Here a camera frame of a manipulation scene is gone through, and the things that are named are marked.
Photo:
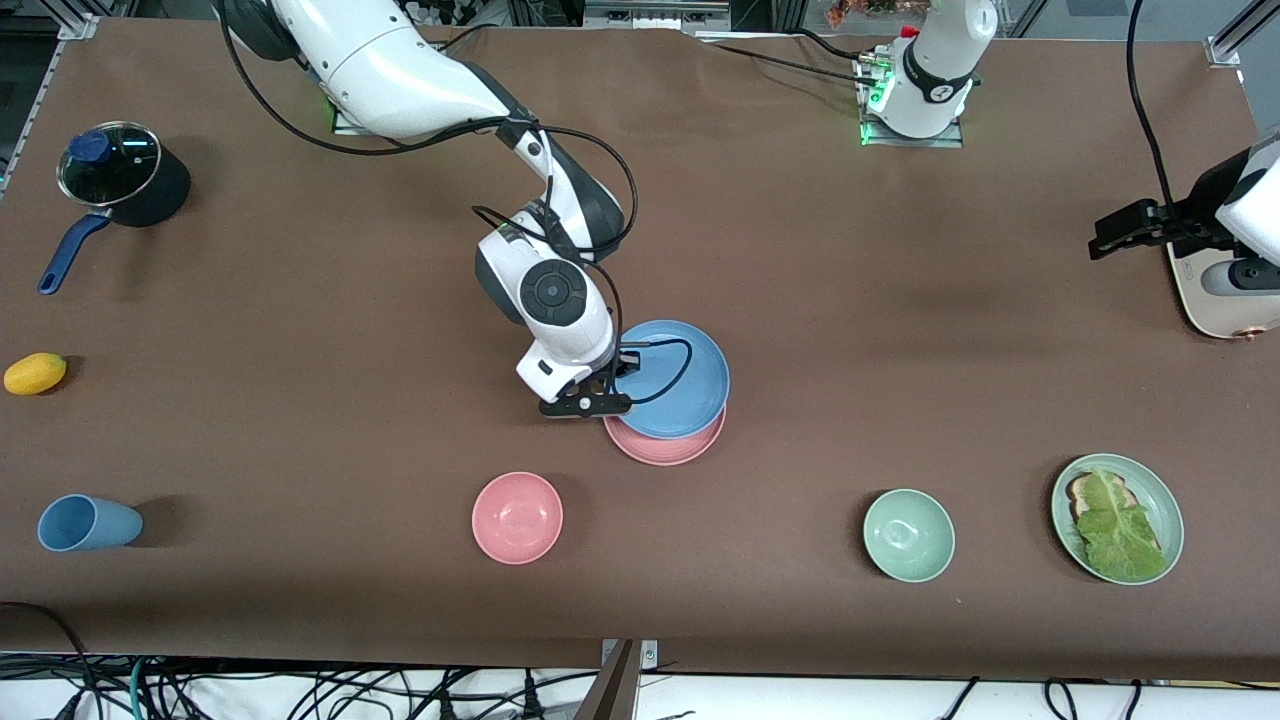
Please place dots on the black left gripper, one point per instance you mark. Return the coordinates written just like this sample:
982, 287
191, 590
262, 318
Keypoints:
1187, 219

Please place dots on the blue plate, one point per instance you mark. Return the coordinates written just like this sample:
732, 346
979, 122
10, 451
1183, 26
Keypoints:
690, 400

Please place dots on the pink plate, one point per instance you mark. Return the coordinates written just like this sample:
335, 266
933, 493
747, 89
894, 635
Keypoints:
660, 452

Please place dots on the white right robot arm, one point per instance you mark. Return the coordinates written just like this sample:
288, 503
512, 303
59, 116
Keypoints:
400, 70

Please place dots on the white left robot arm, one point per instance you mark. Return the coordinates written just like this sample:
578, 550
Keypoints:
940, 60

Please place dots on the beige toaster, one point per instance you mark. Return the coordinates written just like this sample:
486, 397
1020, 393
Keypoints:
1200, 300

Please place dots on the pink bowl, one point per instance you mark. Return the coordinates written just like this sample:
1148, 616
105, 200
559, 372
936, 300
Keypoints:
517, 518

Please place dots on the toasted bread slice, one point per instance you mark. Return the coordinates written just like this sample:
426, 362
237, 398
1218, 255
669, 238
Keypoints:
1080, 490

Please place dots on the green plate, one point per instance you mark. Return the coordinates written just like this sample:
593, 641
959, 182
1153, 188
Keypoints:
1170, 520

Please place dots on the green lettuce leaf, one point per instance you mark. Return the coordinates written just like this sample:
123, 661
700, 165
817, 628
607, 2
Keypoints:
1120, 530

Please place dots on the green bowl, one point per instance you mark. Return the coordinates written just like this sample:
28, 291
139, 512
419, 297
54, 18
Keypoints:
908, 535

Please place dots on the grey power strip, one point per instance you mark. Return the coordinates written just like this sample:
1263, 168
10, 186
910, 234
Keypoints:
655, 14

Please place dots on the black pot with glass lid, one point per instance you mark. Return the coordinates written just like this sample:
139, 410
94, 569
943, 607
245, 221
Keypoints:
130, 175

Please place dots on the blue cup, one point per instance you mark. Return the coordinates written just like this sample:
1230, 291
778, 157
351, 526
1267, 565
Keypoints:
90, 523

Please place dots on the yellow lemon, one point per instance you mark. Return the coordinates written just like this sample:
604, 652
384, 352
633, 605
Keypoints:
35, 374

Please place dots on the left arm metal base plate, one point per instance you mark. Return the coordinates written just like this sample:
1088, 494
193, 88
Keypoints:
950, 138

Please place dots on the aluminium frame profile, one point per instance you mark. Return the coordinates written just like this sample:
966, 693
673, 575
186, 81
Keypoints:
1235, 35

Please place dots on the metal table bracket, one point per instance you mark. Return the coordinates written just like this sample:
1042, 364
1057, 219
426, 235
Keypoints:
650, 655

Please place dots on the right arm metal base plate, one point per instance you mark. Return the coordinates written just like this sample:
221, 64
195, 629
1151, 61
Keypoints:
345, 125

